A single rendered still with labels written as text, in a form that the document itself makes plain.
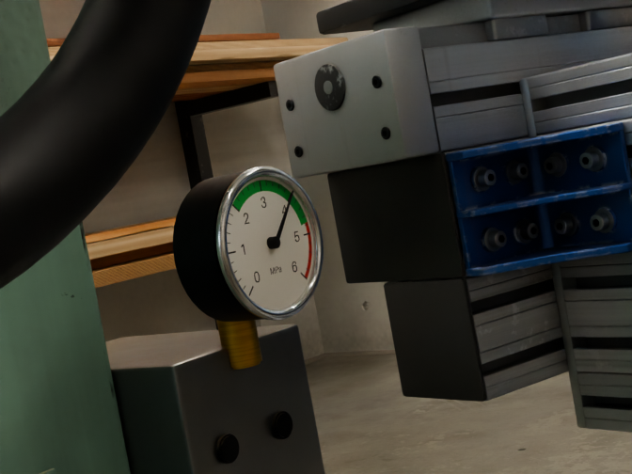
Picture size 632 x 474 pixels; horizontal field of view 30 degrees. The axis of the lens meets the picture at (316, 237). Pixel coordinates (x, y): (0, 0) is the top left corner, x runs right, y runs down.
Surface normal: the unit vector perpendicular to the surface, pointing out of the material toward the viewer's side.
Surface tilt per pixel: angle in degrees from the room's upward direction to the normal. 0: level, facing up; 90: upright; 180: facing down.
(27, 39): 90
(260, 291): 90
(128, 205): 90
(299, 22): 90
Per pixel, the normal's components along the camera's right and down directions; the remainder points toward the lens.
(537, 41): 0.59, -0.07
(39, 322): 0.77, -0.11
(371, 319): -0.61, 0.15
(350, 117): -0.79, 0.18
